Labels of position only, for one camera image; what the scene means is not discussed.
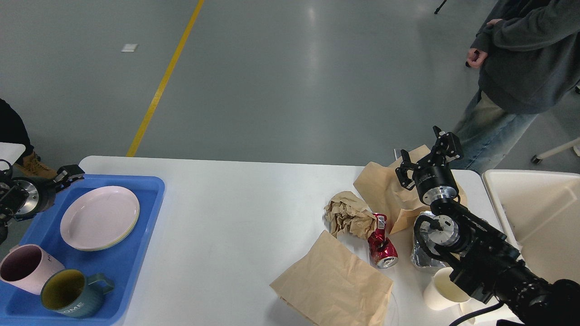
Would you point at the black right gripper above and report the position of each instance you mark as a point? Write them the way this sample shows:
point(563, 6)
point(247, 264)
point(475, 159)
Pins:
point(432, 178)

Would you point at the pink plate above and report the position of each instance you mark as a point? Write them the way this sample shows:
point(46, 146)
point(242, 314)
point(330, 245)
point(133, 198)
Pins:
point(81, 218)

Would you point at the crushed red soda can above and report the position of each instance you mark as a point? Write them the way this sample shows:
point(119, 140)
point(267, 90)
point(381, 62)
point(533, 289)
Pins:
point(382, 253)

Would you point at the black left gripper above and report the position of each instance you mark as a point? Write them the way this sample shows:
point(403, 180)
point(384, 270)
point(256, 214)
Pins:
point(42, 192)

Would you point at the white plastic bin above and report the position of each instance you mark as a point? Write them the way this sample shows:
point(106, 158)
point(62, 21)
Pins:
point(540, 214)

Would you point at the yellow plate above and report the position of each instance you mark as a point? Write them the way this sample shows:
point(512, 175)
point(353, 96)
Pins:
point(112, 231)

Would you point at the white chair leg caster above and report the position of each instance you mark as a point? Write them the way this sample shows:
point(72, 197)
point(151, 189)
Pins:
point(573, 145)

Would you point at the pink mug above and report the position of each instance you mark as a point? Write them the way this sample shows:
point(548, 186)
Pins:
point(29, 267)

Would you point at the blue plastic tray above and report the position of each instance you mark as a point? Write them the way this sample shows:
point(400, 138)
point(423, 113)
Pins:
point(121, 263)

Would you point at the crumpled brown paper ball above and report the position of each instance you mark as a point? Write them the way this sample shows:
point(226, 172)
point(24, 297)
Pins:
point(347, 213)

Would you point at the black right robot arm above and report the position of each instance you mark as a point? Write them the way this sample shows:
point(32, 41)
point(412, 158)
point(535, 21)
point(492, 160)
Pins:
point(484, 264)

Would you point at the flat brown paper bag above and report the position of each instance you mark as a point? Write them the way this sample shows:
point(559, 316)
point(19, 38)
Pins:
point(331, 286)

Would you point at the white table corner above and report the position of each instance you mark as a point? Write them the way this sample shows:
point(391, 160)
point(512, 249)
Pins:
point(11, 152)

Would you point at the tan work boot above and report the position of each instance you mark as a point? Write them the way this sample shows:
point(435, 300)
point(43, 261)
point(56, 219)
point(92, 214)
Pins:
point(31, 165)

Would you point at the silver foil wrapper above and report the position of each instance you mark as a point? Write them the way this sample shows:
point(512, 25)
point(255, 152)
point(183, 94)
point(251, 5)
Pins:
point(420, 257)

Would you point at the person in jeans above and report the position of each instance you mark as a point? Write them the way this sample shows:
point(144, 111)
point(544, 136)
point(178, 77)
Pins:
point(527, 52)

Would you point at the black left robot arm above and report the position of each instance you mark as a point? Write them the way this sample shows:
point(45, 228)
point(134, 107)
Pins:
point(22, 198)

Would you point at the white paper scrap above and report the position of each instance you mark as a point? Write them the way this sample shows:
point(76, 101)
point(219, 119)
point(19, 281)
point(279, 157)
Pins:
point(129, 47)

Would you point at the teal mug yellow inside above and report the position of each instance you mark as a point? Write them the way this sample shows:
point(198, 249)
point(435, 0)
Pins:
point(72, 294)

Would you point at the brown paper bag rear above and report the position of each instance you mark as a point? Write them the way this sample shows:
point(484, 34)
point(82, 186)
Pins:
point(379, 187)

